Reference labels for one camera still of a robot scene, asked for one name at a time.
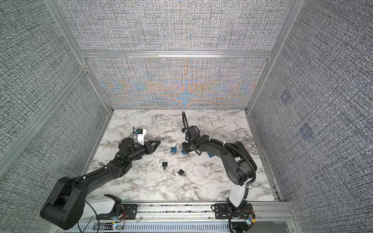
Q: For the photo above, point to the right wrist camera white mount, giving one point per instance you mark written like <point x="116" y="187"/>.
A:
<point x="187" y="135"/>

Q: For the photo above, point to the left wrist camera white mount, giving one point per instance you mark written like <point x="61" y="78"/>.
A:
<point x="140" y="134"/>

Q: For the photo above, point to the black padlock lying flat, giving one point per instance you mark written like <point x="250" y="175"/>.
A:
<point x="179" y="172"/>

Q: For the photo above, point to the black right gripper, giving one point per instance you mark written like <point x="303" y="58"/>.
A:
<point x="184" y="147"/>

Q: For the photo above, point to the black padlock with key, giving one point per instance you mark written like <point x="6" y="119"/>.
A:
<point x="164" y="164"/>

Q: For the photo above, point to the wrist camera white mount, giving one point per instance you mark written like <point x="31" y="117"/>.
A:
<point x="187" y="135"/>
<point x="140" y="134"/>

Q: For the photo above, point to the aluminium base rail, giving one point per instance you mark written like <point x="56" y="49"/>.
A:
<point x="190" y="217"/>

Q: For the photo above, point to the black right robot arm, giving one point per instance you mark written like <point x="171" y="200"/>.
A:
<point x="238" y="164"/>

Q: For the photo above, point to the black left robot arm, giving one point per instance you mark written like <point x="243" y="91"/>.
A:
<point x="65" y="204"/>

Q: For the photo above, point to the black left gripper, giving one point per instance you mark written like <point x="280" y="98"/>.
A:
<point x="149" y="148"/>

